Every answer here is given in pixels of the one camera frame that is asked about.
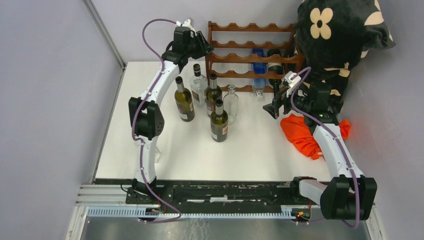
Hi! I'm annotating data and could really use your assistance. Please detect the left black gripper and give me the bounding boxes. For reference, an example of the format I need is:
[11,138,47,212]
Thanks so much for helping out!
[185,31,215,61]

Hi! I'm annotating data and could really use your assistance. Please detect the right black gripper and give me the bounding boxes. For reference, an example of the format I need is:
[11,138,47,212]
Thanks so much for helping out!
[263,83,313,120]

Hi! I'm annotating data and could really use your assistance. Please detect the blue square bottle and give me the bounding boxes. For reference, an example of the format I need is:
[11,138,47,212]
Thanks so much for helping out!
[252,48,266,99]

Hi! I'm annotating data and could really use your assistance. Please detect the green wine bottle white label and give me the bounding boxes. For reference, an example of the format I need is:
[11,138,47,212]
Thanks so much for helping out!
[266,49,285,94]

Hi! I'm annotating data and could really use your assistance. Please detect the small clear glass bottle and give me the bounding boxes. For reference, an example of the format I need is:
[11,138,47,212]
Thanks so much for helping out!
[223,84,239,125]

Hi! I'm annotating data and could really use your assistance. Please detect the green wine bottle front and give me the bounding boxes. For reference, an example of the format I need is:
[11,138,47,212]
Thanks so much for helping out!
[210,99,229,143]

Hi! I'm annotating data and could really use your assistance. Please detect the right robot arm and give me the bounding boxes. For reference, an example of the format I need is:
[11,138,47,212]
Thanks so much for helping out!
[263,79,378,221]

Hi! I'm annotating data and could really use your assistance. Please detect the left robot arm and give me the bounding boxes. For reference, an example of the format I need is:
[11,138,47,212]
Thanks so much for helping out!
[128,26,214,204]

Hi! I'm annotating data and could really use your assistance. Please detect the clear bottle black cap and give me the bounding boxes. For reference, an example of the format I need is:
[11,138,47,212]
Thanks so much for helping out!
[189,63,208,109]

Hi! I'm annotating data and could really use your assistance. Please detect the brown wooden wine rack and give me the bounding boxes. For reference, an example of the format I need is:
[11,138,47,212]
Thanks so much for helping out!
[205,21,305,79]

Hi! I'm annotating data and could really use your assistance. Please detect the green wine bottle middle back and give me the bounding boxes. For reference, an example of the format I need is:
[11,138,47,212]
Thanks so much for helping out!
[205,73,222,117]

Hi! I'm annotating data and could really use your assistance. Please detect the green wine bottle far left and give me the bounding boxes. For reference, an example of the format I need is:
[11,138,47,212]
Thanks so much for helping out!
[174,76,195,122]

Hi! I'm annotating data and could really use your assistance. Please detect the clear empty lying bottle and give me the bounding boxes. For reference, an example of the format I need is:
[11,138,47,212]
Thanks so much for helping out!
[134,140,161,164]

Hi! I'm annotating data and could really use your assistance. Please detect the orange cloth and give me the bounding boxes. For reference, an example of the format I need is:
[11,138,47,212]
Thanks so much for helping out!
[280,113,352,161]

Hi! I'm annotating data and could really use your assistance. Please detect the black floral blanket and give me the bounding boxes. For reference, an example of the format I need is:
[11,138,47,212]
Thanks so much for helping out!
[293,0,396,99]

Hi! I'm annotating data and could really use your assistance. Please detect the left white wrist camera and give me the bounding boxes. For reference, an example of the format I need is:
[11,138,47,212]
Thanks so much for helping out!
[175,18,196,32]

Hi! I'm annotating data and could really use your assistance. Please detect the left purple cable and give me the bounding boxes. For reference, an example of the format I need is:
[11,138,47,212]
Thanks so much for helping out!
[131,18,182,225]

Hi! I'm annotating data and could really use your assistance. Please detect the black mounting rail base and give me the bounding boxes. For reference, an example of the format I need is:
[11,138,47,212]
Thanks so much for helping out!
[94,178,320,221]

